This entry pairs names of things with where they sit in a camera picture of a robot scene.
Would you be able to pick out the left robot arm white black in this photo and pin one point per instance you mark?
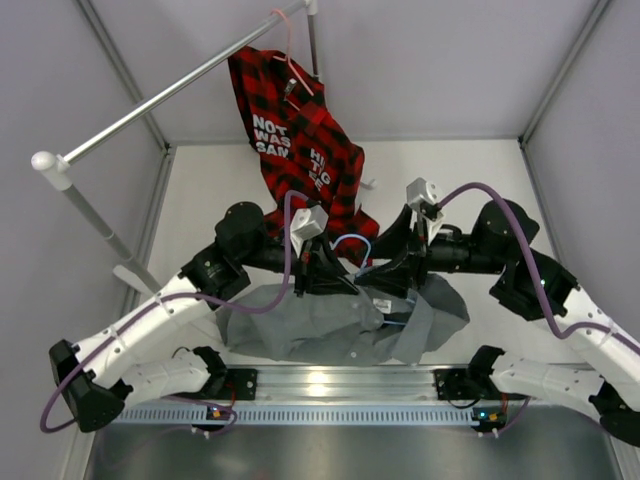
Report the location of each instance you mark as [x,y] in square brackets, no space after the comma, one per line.
[243,269]

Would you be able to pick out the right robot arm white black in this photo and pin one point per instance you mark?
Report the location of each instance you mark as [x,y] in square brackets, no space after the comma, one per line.
[533,286]

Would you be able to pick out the aluminium mounting rail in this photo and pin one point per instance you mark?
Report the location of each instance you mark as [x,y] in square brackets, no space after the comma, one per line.
[330,385]

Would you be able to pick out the red black plaid shirt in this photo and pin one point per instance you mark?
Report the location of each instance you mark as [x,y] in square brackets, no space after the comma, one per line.
[299,143]

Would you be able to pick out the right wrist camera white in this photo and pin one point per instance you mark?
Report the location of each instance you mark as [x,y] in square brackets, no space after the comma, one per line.
[422,197]

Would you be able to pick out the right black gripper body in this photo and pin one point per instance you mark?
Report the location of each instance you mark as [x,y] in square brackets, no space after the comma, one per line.
[420,257]

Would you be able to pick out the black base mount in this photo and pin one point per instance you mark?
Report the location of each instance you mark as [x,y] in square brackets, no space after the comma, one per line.
[452,384]
[240,384]

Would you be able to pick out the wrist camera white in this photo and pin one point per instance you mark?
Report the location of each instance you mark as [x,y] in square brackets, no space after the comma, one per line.
[306,224]
[422,197]

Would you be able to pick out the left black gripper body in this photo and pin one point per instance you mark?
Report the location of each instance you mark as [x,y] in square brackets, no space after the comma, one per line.
[303,265]

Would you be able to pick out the slotted grey cable duct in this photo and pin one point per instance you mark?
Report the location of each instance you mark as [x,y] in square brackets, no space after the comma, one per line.
[299,415]

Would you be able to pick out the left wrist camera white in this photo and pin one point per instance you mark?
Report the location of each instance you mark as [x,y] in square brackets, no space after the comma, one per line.
[306,224]

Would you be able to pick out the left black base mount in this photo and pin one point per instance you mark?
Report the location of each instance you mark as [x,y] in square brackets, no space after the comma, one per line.
[240,384]

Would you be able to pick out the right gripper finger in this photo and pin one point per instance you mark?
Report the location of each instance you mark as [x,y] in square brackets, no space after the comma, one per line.
[394,239]
[392,278]

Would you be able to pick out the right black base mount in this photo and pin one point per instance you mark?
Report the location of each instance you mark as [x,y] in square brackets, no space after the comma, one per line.
[452,384]

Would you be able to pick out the blue wire hanger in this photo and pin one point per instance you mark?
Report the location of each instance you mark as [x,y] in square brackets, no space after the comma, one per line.
[360,255]

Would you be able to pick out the grey button shirt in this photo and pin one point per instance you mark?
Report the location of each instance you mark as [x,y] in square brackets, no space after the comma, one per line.
[366,329]

